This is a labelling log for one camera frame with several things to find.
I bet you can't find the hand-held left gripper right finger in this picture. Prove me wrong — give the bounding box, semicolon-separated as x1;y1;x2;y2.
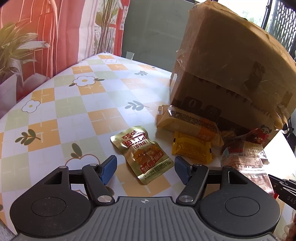
174;156;249;205

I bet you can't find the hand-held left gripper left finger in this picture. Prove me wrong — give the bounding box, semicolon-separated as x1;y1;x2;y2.
44;155;118;205

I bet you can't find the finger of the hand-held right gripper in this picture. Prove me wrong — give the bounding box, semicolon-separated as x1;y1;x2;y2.
268;174;289;193

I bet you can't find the clear cracker packet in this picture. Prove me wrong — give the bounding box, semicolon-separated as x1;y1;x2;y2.
221;158;277;198

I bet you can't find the gold foil snack packet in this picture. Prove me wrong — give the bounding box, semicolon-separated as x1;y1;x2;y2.
110;126;174;185

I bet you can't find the brown cardboard box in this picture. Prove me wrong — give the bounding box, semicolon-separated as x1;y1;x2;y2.
169;0;295;149

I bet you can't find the person's right hand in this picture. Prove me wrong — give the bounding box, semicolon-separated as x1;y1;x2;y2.
283;222;296;241

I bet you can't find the small yellow snack packet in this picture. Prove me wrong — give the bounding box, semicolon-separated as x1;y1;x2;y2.
171;131;216;164

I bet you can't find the clear printed snack packet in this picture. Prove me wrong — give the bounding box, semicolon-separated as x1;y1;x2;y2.
222;140;270;165

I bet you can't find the small red snack packet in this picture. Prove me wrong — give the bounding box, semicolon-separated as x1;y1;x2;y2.
245;127;270;145

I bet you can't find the orange wrapped cracker pack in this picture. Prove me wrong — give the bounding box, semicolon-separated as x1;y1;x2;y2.
156;105;223;146

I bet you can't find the checked floral tablecloth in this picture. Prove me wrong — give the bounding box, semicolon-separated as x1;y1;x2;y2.
0;53;296;232

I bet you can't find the printed backdrop cloth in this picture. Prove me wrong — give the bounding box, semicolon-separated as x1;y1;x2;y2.
0;0;131;118

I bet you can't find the black window grille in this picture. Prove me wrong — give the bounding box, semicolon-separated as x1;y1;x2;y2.
266;0;296;57

